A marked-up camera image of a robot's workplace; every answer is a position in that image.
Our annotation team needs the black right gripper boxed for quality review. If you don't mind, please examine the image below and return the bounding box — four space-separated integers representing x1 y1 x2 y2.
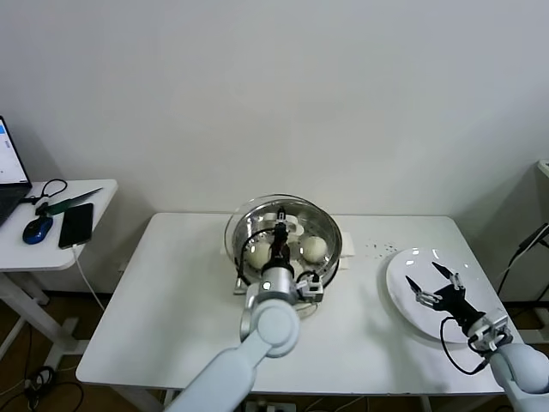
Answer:
404 261 488 331

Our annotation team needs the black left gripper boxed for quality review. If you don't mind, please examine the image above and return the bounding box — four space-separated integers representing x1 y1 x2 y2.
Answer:
268 209 293 270

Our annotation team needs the round glass pot lid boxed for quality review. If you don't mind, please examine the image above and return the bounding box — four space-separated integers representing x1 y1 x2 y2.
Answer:
223 193 344 293

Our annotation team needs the white steamed baozi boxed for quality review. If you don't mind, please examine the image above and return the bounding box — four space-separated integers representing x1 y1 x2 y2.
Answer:
247 242 272 270
299 235 329 263

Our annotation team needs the perforated steel steamer basket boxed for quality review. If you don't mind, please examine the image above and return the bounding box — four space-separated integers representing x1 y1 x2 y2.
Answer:
220 199 357 300

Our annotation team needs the large white plate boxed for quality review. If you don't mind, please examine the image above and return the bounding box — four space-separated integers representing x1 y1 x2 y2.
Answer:
384 247 498 344

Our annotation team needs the black smartphone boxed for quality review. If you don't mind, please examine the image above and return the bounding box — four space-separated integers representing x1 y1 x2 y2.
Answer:
58 202 95 250

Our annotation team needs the green and grey knife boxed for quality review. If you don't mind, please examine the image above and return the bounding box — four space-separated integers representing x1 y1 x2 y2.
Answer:
36 186 106 217

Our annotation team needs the blue computer mouse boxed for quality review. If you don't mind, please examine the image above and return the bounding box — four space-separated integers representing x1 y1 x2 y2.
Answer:
23 215 56 245

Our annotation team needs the white side table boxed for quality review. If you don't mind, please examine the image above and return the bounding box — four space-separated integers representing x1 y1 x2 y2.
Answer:
0 179 119 374

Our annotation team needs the black open laptop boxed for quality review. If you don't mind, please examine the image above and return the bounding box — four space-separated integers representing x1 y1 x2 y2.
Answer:
0 114 34 228

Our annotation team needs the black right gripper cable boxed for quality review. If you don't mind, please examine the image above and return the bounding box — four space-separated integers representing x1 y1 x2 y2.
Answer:
440 316 492 377

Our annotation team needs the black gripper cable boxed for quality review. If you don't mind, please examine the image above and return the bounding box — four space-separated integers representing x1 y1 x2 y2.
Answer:
440 316 492 377
233 227 278 287

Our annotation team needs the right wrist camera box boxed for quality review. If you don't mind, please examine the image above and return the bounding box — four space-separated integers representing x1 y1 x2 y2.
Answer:
484 307 514 344

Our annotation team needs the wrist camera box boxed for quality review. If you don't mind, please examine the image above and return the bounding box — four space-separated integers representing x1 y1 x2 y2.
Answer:
484 307 514 344
297 273 326 302

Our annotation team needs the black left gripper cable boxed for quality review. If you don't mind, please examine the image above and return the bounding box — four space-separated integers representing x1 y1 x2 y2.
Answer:
233 227 278 287

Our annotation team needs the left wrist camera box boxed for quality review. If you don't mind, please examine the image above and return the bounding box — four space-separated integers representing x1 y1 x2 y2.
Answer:
297 273 326 302

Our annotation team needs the black wall power cable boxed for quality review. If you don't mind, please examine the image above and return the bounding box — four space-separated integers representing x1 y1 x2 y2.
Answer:
497 222 549 297

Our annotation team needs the white charging cable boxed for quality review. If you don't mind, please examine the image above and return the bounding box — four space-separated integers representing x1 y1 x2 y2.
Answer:
72 243 107 312

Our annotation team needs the black looped cord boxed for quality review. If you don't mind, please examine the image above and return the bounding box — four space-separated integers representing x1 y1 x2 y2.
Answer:
24 178 69 206

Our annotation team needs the black floor cable bundle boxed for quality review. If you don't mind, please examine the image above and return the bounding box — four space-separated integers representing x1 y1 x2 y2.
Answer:
21 364 87 412

